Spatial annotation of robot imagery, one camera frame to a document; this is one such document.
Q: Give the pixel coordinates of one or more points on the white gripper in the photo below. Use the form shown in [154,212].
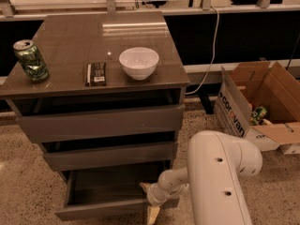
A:
[154,195]

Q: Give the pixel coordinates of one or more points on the grey bottom drawer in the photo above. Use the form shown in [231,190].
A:
[109,191]

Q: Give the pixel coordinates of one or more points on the grey drawer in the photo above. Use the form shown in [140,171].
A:
[111,156]
[87,125]
[109,191]

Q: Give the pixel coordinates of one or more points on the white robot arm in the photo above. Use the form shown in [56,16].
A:
[215,162]

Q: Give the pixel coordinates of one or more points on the grey middle drawer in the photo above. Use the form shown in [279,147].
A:
[111,156]

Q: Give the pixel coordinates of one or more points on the grey top drawer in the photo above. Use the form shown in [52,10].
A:
[87,125]

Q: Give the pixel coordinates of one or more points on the grey drawer cabinet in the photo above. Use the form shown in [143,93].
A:
[69,43]

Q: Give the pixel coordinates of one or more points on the white bowl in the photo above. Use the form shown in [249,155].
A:
[139,62]

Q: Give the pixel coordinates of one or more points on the green bag in box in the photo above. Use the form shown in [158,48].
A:
[258,115]

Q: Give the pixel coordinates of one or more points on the white corovan cardboard box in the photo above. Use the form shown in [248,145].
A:
[254,84]

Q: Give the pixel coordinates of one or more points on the green soda can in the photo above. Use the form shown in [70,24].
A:
[31,60]

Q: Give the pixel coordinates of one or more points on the metal railing frame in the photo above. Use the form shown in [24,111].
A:
[156,3]

